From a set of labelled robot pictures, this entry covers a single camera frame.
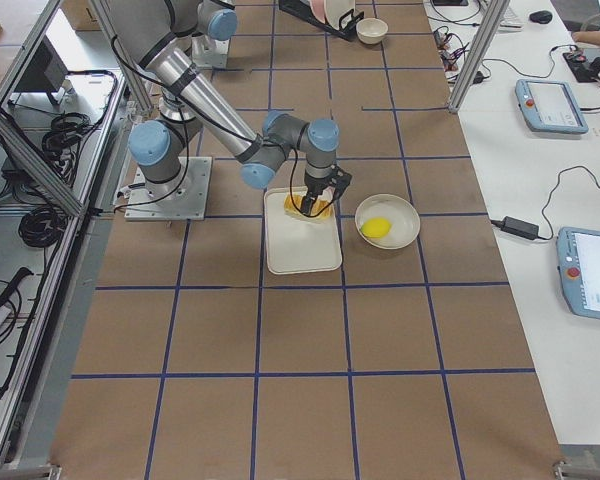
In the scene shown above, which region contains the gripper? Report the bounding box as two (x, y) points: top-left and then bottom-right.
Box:
(300, 163), (352, 220)

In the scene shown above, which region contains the striped orange bread roll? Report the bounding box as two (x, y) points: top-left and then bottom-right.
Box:
(283, 194), (334, 221)

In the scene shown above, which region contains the white plate with lemon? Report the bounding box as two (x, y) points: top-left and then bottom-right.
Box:
(355, 194), (421, 249)

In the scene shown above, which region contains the cream plate in rack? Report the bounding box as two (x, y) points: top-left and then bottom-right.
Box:
(324, 0), (356, 30)

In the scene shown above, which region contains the black plate rack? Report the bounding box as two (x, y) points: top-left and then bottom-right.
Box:
(278, 0), (364, 41)

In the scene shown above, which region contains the pink plate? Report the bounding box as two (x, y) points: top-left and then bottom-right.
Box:
(309, 0), (326, 23)

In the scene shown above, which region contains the white rectangular tray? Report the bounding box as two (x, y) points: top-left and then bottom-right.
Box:
(264, 187), (342, 275)

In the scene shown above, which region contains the yellow lemon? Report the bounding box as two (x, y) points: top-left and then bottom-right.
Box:
(360, 217), (392, 239)

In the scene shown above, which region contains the cream bowl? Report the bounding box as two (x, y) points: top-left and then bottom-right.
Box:
(356, 18), (388, 45)

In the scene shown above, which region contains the black power adapter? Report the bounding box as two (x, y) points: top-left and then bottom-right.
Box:
(491, 216), (539, 240)

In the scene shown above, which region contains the teach pendant far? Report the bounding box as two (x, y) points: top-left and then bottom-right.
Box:
(515, 79), (589, 135)

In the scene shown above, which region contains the teach pendant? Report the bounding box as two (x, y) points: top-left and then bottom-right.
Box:
(515, 79), (589, 135)
(556, 227), (600, 319)

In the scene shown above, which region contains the teach pendant near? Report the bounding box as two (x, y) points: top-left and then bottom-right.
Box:
(556, 227), (600, 319)

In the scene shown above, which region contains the black computer mouse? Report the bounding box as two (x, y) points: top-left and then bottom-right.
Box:
(528, 10), (553, 25)

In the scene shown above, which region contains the small electronics board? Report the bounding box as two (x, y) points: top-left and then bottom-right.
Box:
(562, 50), (596, 83)

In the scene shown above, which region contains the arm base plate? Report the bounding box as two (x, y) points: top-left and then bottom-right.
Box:
(124, 156), (213, 221)
(191, 35), (230, 70)

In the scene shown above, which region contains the aluminium frame post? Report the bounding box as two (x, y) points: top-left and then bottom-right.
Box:
(448, 0), (509, 114)

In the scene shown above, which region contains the black cable bundle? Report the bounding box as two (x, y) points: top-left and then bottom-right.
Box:
(40, 112), (99, 174)

